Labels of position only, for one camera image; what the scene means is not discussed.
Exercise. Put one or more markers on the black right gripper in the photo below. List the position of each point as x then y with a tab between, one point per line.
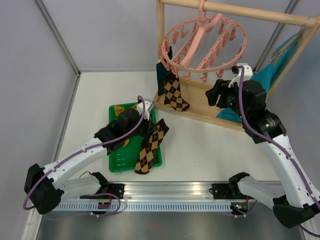
220	87

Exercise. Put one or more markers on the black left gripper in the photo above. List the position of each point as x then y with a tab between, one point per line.
150	128

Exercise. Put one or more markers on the brown argyle sock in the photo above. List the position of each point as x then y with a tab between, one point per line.
148	148
172	94

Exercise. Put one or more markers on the pink round clip hanger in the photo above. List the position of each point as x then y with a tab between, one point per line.
198	42

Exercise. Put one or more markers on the green reindeer sock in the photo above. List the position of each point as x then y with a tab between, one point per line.
170	53
161	73

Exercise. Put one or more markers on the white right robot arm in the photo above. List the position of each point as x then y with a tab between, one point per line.
298	201

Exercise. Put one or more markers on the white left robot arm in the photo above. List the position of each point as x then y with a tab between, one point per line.
48	186

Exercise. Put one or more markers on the wooden hanger rack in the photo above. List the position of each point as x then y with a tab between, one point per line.
194	90

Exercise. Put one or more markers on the metal clip hanger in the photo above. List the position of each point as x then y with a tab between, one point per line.
275	56

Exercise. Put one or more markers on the yellow sock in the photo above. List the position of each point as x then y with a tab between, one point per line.
120	110

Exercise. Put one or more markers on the green plastic tray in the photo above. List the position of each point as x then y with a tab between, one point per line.
126	157

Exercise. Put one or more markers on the teal cloth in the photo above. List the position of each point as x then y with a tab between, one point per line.
267	76

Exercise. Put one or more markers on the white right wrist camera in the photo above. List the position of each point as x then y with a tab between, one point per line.
243	71

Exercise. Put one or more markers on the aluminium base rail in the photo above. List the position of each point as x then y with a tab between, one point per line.
173	191

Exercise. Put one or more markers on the white slotted cable duct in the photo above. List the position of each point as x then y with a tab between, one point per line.
153	206

